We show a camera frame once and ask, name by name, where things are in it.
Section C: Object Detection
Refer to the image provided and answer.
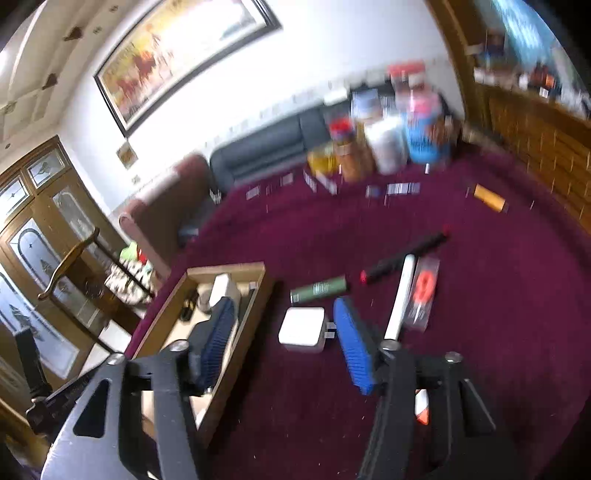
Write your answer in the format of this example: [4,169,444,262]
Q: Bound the large clear jar blue label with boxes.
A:
[402,90,456,167]

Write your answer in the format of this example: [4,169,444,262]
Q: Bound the white bottle with orange cap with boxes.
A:
[414,388,431,426]

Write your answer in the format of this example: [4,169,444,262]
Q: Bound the clear jar with red lid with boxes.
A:
[387,61,428,91]

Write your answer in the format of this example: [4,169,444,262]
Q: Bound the white plastic jar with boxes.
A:
[365,115,408,175]

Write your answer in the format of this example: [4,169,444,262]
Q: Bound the framed wall painting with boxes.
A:
[93,0,283,138]

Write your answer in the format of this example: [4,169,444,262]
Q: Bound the brown armchair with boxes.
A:
[119,154,218,278]

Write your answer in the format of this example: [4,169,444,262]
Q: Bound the black leather sofa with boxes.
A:
[209,95,370,195]

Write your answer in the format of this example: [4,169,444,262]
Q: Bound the green lighter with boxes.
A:
[290,275,348,304]

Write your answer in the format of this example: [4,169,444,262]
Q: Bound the patterned blanket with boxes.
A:
[104,261,156,306]

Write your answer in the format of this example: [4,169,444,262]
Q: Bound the red hook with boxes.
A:
[403,256,441,332]

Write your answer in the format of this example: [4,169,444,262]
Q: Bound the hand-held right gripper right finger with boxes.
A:
[332,296,499,480]

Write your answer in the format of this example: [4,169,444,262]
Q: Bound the maroon velvet tablecloth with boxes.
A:
[124,148,591,480]

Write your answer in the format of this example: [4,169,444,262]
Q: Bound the white marker pen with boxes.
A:
[385,254,417,340]

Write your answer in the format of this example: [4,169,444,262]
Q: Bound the black lipstick with gold band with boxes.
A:
[180,288,199,322]

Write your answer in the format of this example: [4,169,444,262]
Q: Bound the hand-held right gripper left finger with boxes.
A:
[41,296,238,480]

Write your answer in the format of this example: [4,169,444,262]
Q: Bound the black marker with red cap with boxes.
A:
[360,225,451,284]

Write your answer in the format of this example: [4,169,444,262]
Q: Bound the yellow and black pencil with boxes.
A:
[466,184,509,213]

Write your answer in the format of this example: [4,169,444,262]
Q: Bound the dark wooden chair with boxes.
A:
[37,226,158,315]

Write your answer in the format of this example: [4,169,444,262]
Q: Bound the wooden side cabinet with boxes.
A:
[425,0,591,223]

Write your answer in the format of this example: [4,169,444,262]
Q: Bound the wooden wardrobe with glass doors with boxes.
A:
[0,135,136,385]

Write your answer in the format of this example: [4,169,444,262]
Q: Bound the shallow cardboard box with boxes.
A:
[124,261,276,449]

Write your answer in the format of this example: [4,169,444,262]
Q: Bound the brown jar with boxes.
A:
[335,134,371,184]

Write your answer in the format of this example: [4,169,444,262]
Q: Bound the small wall plaque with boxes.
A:
[115,143,140,169]

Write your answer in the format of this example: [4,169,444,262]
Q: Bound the white paper cup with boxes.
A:
[351,90,382,119]

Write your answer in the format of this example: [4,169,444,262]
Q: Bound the jar with red blue lid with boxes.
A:
[329,115,358,141]

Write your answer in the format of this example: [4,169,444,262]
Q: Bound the white charger block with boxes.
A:
[210,274,241,308]

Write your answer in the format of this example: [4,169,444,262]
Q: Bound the white plug adapter with prongs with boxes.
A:
[278,307,337,354]

